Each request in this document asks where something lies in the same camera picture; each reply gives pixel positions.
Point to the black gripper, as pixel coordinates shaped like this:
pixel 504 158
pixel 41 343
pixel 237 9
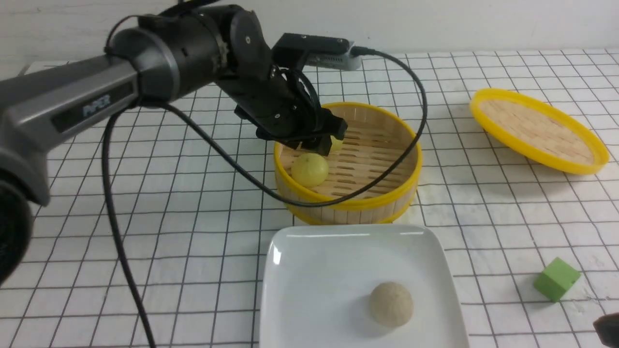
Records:
pixel 284 105

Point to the yellow steamed bun front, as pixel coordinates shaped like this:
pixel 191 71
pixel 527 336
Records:
pixel 309 170

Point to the yellow steamed bun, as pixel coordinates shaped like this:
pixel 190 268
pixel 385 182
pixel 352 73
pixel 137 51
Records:
pixel 309 170
pixel 336 144

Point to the beige steamed bun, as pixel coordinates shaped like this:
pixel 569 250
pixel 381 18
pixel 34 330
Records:
pixel 391 304

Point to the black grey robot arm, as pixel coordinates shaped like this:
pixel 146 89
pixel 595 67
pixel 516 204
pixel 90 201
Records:
pixel 165 57

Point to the white square plate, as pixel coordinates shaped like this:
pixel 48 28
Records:
pixel 318 280

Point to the bamboo steamer basket yellow rim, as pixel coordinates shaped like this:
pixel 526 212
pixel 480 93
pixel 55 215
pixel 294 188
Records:
pixel 374 139

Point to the yellow rimmed bamboo steamer lid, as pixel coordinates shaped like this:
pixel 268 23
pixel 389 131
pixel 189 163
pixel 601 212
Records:
pixel 539 131

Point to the green cube block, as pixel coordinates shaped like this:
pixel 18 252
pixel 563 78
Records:
pixel 556 280

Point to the dark object bottom right corner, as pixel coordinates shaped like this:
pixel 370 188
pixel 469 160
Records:
pixel 607 329

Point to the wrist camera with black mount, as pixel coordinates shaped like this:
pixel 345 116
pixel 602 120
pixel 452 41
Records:
pixel 295 51

